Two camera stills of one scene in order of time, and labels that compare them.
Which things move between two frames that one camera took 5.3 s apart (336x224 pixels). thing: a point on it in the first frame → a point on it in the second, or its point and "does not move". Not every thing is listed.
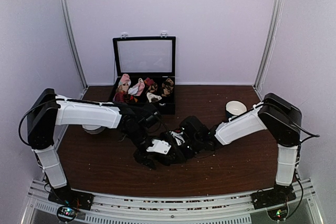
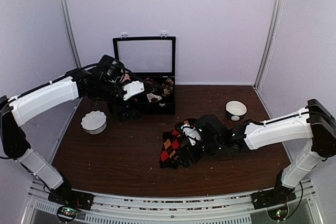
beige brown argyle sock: [168, 86] does not move
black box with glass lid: [145, 71] does not move
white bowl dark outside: [234, 108] does not move
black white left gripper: [142, 157] → [118, 110]
